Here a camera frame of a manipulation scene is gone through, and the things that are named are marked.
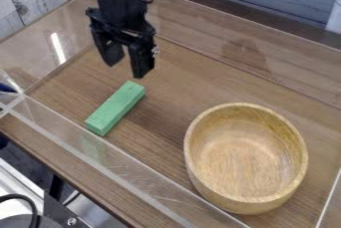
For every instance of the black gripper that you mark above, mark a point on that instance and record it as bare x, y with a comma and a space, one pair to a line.
120, 26

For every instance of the green rectangular block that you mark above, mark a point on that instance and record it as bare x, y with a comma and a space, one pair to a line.
114, 108

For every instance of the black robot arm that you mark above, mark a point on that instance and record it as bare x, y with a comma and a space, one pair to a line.
120, 26

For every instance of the brown wooden bowl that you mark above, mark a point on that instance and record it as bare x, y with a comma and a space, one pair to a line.
246, 157

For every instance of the clear acrylic front wall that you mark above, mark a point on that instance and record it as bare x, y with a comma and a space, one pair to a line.
120, 182

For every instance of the black metal bracket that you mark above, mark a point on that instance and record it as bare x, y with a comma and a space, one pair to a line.
58, 216

